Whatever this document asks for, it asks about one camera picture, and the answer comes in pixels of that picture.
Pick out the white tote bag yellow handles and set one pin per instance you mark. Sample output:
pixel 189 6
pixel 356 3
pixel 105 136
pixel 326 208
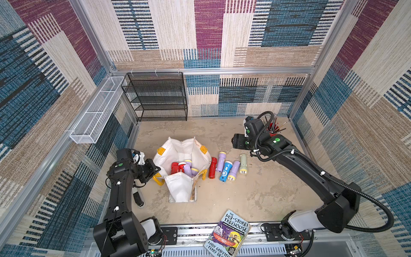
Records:
pixel 182 188

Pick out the blue flashlight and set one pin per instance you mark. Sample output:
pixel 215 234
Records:
pixel 226 170

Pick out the black wire mesh shelf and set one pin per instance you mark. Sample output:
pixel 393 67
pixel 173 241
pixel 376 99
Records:
pixel 157 96

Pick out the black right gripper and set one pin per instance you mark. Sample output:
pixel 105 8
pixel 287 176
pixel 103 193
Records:
pixel 239 141

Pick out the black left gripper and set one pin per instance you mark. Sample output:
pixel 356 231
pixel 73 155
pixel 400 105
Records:
pixel 152 168

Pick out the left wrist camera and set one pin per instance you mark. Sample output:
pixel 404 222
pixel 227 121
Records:
pixel 139 158

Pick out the red pencil cup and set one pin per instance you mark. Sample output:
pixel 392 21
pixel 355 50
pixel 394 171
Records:
pixel 275 128

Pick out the treehouse paperback book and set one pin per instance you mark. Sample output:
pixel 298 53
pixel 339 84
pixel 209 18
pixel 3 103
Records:
pixel 227 236

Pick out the purple flashlight lone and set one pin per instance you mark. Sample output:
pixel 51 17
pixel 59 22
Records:
pixel 187 170

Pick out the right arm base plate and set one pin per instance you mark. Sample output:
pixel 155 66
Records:
pixel 276 232

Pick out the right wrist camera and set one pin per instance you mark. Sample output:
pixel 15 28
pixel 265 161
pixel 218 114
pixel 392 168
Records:
pixel 251 126

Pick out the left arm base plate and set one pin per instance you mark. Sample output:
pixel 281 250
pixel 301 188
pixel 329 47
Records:
pixel 169 236

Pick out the white wire mesh basket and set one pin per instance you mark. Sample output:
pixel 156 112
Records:
pixel 93 121

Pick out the purple flashlight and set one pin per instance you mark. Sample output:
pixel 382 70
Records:
pixel 194 171
pixel 221 161
pixel 234 170
pixel 188 162

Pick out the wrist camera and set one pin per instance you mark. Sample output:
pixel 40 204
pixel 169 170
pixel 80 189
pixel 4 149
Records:
pixel 139 158
pixel 251 126

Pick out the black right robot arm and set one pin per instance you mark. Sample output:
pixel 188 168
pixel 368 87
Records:
pixel 341 201

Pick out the green flashlight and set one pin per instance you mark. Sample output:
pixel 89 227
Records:
pixel 243 169

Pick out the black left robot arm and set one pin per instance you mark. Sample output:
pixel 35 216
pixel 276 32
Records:
pixel 121 234

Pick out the red flashlight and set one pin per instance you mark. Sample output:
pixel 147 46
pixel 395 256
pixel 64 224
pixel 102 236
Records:
pixel 181 166
pixel 212 168
pixel 174 168

